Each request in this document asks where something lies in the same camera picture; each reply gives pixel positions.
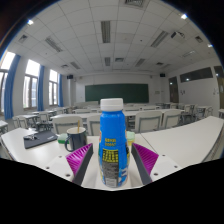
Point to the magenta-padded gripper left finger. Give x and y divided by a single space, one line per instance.
77 159

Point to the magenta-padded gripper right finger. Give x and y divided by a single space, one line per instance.
146 159

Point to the blue drink bottle white cap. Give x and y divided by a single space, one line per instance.
112 133

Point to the dark blue mug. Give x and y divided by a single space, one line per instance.
78 140

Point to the wooden stir stick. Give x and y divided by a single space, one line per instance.
78 126

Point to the white classroom chairs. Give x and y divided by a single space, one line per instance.
148 121

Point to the white classroom desks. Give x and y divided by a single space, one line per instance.
83 116

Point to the green chalkboard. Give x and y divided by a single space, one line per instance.
116 92

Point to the dark classroom door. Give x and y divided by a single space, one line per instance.
173 90

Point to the tall bright windows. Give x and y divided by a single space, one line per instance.
31 86

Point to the blue curtains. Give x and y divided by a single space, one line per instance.
10 86

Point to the ceiling projector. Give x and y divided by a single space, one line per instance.
177 35

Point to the ceiling lights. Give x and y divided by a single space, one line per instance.
105 31

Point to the black wall speaker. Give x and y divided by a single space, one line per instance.
69 77
162 75

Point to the dark high wall window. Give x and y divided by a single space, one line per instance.
196 74

